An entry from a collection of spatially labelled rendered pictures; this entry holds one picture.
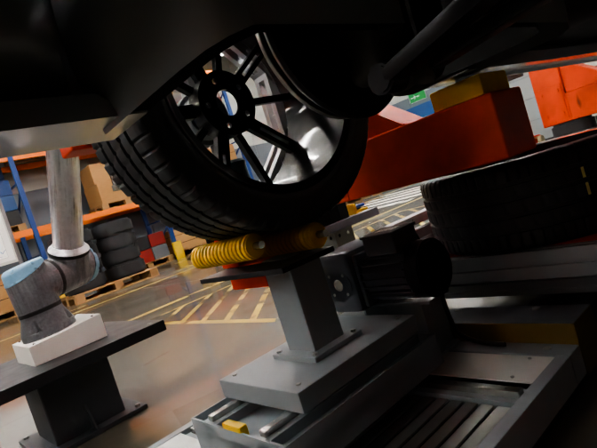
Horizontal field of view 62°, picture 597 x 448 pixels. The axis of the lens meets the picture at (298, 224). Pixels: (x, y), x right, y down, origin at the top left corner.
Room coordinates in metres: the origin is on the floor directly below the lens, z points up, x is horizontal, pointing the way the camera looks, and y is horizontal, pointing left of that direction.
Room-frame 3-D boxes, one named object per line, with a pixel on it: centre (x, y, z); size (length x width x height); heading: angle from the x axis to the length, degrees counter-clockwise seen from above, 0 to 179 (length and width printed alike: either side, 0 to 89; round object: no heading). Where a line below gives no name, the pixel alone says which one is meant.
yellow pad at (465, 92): (1.26, -0.51, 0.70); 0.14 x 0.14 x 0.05; 40
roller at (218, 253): (1.15, 0.18, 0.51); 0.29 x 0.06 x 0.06; 40
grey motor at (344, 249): (1.30, -0.21, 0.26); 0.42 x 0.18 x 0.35; 40
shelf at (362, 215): (1.86, -0.10, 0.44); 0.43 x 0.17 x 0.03; 130
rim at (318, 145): (1.18, 0.04, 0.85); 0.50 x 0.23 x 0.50; 130
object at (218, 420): (1.15, 0.07, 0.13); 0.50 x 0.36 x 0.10; 130
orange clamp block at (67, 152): (1.10, 0.39, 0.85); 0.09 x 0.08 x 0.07; 130
